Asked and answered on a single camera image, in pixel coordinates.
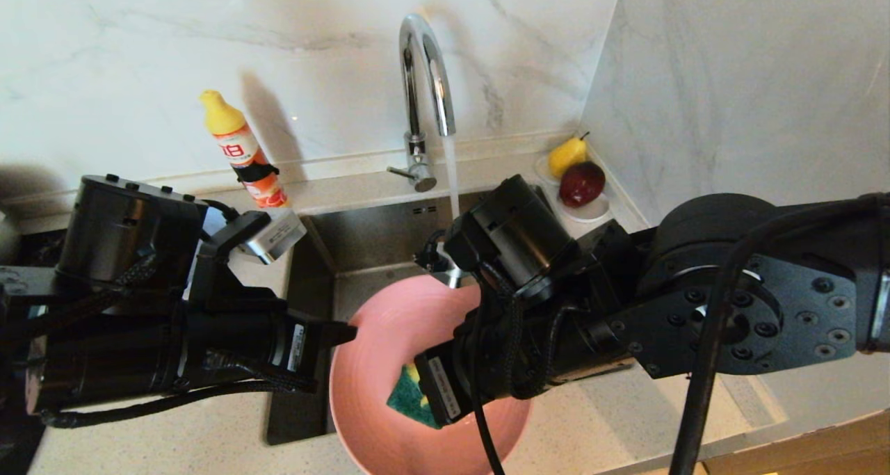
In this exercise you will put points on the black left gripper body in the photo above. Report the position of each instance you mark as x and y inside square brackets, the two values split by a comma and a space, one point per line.
[306, 350]

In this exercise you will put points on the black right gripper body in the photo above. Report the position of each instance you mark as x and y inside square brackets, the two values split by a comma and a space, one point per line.
[445, 384]

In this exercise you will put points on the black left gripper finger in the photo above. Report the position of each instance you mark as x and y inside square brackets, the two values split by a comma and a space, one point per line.
[337, 332]

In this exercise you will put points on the yellow green sponge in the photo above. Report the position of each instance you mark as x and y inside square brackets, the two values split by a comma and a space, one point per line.
[407, 398]

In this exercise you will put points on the pink plate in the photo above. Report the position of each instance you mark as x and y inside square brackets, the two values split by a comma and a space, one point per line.
[389, 336]

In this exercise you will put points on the orange dish soap bottle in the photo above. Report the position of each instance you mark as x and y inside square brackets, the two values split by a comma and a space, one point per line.
[240, 148]

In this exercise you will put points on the chrome gooseneck faucet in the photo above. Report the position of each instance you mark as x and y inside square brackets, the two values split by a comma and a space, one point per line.
[417, 78]

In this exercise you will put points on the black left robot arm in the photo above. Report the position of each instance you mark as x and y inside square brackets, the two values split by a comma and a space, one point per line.
[104, 308]

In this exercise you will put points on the stainless steel sink basin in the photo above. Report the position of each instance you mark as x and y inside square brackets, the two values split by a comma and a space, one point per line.
[320, 252]

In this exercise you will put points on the running water stream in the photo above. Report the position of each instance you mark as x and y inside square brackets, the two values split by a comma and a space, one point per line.
[452, 176]

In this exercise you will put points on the small white dish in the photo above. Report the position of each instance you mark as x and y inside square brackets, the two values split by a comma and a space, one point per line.
[589, 214]

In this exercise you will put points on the dark red apple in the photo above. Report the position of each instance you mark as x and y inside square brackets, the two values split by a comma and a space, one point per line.
[581, 183]

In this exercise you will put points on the yellow pear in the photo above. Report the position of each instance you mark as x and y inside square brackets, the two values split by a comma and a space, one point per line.
[564, 156]

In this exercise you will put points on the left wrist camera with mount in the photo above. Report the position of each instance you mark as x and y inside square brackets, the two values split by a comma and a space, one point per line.
[274, 231]

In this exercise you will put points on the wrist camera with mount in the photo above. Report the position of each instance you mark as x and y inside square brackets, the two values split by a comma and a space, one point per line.
[441, 263]
[274, 231]

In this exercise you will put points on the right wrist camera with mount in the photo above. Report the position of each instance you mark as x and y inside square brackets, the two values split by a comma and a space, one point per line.
[441, 263]

